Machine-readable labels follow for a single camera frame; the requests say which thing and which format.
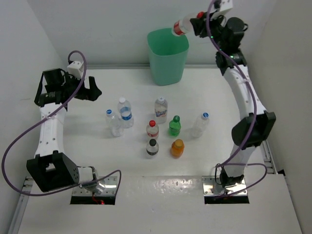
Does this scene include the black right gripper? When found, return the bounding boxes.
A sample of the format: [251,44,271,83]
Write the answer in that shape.
[193,10,227,51]

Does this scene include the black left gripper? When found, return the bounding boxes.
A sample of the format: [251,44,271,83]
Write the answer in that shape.
[61,72,101,101]

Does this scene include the large red-cap cola bottle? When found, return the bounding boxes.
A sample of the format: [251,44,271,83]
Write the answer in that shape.
[172,12,204,37]

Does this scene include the clear Pocari bottle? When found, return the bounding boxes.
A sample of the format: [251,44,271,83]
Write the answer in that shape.
[106,109,124,137]
[191,112,209,138]

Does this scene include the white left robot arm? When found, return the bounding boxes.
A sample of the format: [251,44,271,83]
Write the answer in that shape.
[26,68,102,192]

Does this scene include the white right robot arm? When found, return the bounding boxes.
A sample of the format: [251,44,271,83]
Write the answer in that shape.
[190,12,276,187]

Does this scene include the green plastic bin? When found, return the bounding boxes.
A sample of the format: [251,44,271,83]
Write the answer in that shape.
[147,28,189,86]

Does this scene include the Aquafina bottle white cap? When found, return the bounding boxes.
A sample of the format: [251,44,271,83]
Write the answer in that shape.
[117,97,134,128]

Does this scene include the clear bottle colourful label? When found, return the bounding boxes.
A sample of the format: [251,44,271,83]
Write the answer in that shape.
[154,97,168,124]

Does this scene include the small red-cap cola bottle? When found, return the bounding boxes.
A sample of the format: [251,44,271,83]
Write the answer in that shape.
[146,120,159,139]

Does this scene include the black-cap black-label bottle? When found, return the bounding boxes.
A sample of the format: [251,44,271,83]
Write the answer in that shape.
[146,139,159,158]

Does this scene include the green soda bottle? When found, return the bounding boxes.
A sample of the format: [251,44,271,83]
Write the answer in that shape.
[169,115,181,137]

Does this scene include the orange juice bottle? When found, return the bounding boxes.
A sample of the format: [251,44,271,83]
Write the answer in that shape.
[170,139,184,158]

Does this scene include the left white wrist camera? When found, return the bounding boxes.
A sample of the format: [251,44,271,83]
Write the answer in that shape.
[67,61,84,78]

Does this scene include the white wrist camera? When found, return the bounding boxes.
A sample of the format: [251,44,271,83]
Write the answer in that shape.
[67,61,84,78]
[210,0,234,19]

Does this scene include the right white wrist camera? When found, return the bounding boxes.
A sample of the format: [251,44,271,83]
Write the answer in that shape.
[210,0,234,19]

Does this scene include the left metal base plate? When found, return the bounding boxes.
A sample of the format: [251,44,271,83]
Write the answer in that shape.
[72,176,118,197]

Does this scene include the metal base plate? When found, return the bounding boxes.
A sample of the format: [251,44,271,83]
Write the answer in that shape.
[72,176,118,197]
[202,176,248,197]

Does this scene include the aluminium rail left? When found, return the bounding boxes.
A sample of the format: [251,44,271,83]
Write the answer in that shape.
[8,176,34,234]

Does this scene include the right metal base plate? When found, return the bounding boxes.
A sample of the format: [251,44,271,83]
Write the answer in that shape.
[202,176,248,197]

